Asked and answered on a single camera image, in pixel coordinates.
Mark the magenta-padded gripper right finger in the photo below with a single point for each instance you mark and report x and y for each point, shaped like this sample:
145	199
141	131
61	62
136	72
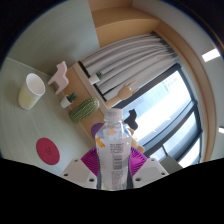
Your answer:
150	171

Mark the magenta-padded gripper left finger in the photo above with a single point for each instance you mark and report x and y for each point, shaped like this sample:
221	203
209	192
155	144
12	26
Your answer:
78	173

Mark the clear plastic water bottle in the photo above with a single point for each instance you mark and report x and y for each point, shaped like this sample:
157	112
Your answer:
113	150

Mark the grey-green desk partition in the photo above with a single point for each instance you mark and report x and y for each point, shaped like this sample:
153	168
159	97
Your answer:
60	30
171	164

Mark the flat round red coaster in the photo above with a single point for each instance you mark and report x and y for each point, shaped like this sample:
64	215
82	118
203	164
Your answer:
48	151

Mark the black horse figurine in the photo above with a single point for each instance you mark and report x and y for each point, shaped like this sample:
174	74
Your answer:
132	120

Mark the tall green cactus ornament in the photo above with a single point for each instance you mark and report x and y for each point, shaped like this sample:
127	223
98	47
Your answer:
84	110

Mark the dark-framed window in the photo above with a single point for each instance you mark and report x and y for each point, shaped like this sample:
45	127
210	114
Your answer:
166	110

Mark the small potted plant white pot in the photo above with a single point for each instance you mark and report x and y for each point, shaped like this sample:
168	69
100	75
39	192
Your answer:
66	101
93	79

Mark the white paper cup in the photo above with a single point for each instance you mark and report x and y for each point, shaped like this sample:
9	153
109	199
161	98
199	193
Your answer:
30	93

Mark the pink horse figurine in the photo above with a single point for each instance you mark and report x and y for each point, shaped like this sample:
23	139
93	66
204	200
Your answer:
59	77

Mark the white pleated curtain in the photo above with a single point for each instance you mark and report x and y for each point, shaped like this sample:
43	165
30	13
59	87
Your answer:
133	60

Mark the ceiling strip lights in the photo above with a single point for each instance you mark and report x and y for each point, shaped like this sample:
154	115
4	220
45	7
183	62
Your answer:
210	55

